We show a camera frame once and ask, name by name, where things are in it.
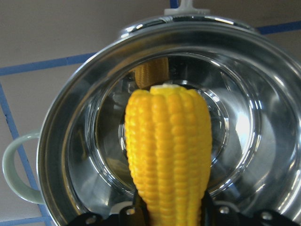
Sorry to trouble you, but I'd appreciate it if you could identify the yellow corn cob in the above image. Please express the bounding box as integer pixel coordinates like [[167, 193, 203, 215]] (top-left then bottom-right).
[[125, 84, 212, 226]]

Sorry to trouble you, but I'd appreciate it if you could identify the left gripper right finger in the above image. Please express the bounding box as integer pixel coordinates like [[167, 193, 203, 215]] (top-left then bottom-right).
[[202, 191, 298, 226]]

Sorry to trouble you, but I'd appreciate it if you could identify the light green electric pot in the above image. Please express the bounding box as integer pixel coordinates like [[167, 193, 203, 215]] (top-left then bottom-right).
[[2, 0, 301, 226]]

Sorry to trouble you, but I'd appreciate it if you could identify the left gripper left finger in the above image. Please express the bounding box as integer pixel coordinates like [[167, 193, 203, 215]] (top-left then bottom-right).
[[68, 192, 148, 226]]

